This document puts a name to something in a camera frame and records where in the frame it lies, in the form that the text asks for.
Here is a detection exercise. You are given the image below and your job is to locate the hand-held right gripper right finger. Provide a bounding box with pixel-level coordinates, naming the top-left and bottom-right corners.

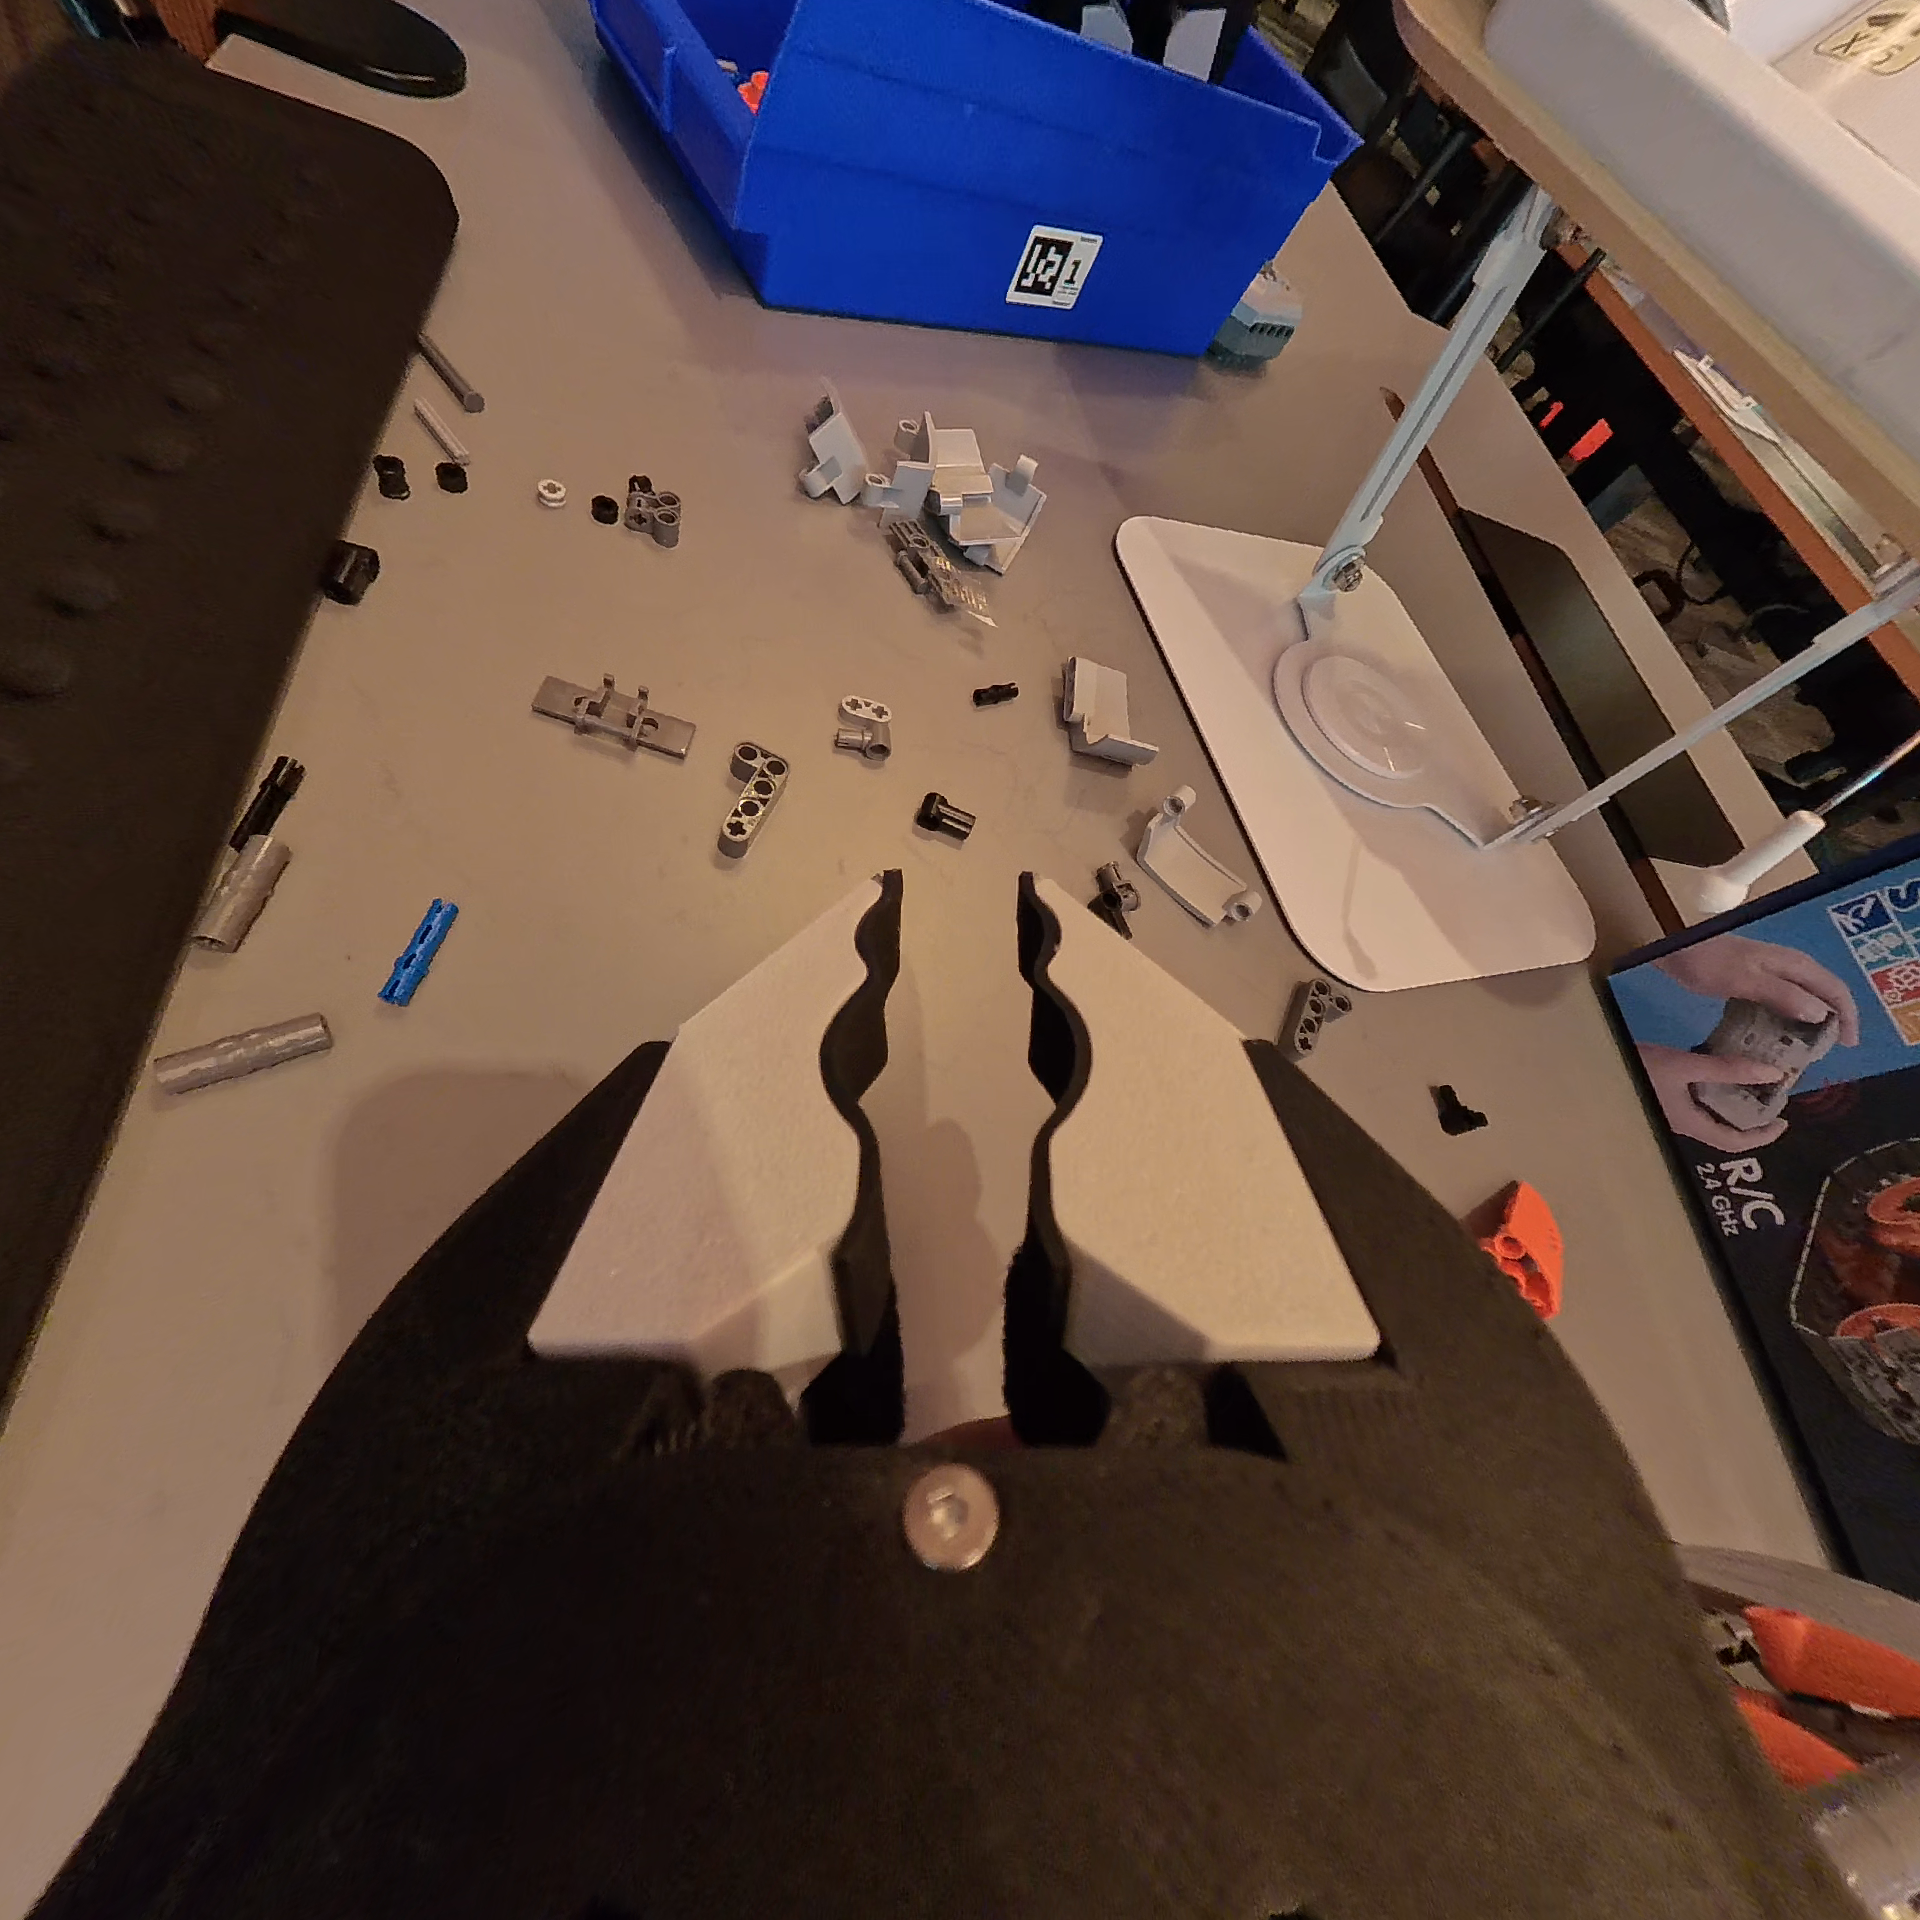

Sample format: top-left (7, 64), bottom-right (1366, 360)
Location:
top-left (1004, 867), bottom-right (1385, 1449)

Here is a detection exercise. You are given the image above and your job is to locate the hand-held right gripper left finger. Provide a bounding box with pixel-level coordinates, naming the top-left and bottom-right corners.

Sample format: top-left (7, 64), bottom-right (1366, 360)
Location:
top-left (526, 867), bottom-right (911, 1449)

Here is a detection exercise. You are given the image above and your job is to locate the blue object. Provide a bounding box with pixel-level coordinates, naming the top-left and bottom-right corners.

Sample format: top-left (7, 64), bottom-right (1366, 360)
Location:
top-left (591, 0), bottom-right (1366, 360)

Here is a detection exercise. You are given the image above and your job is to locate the grey orange toy block vehicle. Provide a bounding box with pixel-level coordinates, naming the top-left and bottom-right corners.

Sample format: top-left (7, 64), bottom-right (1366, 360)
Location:
top-left (1680, 1545), bottom-right (1920, 1920)

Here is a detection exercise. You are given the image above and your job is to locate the single grey track link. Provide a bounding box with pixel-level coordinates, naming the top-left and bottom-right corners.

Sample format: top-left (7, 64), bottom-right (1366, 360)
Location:
top-left (531, 673), bottom-right (699, 760)

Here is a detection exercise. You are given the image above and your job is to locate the grey white block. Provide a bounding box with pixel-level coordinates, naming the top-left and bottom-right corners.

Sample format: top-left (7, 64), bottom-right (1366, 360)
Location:
top-left (1212, 263), bottom-right (1305, 370)

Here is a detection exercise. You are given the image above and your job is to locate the orange wedge block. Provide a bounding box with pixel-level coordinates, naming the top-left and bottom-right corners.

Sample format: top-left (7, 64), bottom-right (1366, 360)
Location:
top-left (1476, 1180), bottom-right (1571, 1320)

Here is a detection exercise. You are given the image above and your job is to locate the light grey curved panel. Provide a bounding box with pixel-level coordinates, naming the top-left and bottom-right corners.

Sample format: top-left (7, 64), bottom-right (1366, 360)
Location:
top-left (1134, 785), bottom-right (1264, 927)

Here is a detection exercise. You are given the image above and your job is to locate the white lamp base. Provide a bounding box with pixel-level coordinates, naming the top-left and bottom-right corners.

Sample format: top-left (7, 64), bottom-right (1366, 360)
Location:
top-left (1114, 188), bottom-right (1920, 994)

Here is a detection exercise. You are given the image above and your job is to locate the blue pin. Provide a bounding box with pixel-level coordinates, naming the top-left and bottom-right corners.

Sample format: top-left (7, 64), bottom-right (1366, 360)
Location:
top-left (375, 900), bottom-right (464, 1008)

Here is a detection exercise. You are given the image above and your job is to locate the grey bent liftarm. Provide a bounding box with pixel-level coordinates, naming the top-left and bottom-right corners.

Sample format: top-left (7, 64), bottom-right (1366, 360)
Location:
top-left (717, 739), bottom-right (792, 859)

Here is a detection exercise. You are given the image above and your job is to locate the light grey angled panel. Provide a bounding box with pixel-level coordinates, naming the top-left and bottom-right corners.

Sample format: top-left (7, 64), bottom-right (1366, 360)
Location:
top-left (862, 418), bottom-right (1001, 519)
top-left (796, 392), bottom-right (871, 505)
top-left (946, 455), bottom-right (1049, 574)

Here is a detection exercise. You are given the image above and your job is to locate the grey tube connector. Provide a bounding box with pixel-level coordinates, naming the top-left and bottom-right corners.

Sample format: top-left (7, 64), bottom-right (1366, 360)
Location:
top-left (192, 838), bottom-right (295, 954)
top-left (152, 1015), bottom-right (336, 1098)

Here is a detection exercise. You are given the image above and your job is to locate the light grey curved block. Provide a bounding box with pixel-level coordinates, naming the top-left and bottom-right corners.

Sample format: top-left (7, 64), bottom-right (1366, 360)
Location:
top-left (1061, 654), bottom-right (1160, 770)

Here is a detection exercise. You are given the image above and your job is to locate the dark grey gear connector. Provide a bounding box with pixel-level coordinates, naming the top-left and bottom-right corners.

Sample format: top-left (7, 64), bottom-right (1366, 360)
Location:
top-left (887, 523), bottom-right (979, 609)

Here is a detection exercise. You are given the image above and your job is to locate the blue printed toy box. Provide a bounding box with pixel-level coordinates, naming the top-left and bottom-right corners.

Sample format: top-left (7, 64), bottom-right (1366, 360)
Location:
top-left (1607, 839), bottom-right (1920, 1593)

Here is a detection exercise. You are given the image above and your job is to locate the black long pin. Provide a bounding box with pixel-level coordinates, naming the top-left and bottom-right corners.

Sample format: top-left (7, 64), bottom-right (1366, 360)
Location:
top-left (227, 755), bottom-right (305, 853)

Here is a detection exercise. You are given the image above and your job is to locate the black rounded object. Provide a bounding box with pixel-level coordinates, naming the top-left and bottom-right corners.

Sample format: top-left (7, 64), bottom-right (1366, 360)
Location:
top-left (226, 0), bottom-right (469, 99)

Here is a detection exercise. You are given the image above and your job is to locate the black perforated panel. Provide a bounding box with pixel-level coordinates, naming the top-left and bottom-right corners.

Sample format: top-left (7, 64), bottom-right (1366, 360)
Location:
top-left (0, 37), bottom-right (461, 1398)

